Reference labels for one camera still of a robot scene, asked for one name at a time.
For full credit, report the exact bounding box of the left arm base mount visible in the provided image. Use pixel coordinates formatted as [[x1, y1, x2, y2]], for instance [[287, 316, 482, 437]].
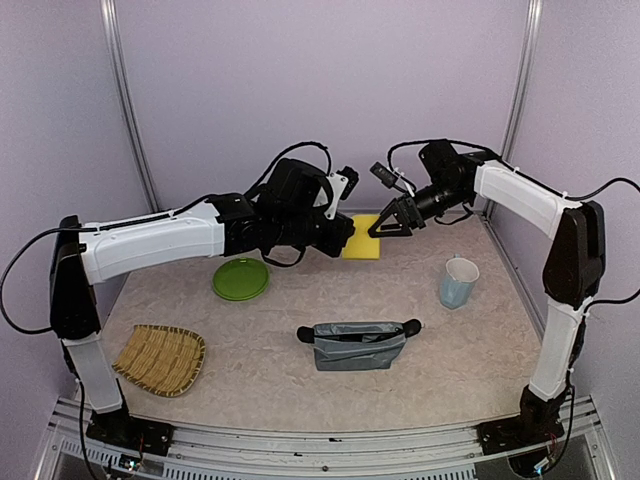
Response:
[[86, 409, 174, 457]]

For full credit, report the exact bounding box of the light blue cup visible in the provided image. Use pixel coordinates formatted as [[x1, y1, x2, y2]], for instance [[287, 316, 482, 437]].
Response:
[[439, 255, 480, 310]]

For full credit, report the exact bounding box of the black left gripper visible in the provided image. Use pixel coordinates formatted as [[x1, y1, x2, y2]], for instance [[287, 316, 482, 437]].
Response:
[[275, 210, 356, 258]]

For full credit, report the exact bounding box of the green plastic plate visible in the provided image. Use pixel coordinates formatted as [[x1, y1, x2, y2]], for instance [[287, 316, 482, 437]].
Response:
[[212, 258, 270, 302]]

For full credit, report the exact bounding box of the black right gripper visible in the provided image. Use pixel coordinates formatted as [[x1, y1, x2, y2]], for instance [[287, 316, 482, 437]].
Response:
[[370, 177, 473, 235]]

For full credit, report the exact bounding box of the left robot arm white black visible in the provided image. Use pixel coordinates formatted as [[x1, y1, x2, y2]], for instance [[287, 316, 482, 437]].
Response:
[[27, 151, 359, 445]]

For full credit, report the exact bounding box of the yellow sponge block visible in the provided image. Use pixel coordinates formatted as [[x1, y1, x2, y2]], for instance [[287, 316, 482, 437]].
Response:
[[341, 214, 380, 260]]

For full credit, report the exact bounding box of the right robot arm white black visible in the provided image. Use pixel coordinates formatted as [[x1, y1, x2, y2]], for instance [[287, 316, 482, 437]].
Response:
[[368, 138, 606, 444]]

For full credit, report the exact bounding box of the aluminium frame post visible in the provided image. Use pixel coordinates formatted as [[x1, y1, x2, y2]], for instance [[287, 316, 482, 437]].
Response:
[[100, 0, 161, 212], [501, 0, 543, 163]]

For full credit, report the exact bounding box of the right aluminium frame post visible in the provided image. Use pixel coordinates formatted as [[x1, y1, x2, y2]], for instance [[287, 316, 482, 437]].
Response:
[[501, 0, 543, 163]]

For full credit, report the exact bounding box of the left aluminium frame post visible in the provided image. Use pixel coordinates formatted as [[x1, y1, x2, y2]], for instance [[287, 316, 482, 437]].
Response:
[[100, 0, 161, 212]]

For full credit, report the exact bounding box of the woven bamboo tray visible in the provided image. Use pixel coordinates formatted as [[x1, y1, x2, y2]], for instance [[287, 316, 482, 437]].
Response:
[[112, 325, 206, 398]]

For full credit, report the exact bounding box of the grey zipper pouch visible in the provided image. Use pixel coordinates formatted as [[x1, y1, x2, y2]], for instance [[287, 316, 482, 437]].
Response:
[[296, 319, 422, 372]]

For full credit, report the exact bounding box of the front aluminium rail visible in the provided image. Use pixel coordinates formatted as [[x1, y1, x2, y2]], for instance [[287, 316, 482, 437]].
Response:
[[44, 397, 616, 480]]

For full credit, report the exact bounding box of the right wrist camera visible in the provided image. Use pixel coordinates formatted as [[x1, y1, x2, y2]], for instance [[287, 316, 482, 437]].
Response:
[[369, 162, 416, 197]]

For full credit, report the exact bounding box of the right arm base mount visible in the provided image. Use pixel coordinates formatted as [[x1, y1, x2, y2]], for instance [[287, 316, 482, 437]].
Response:
[[476, 386, 571, 455]]

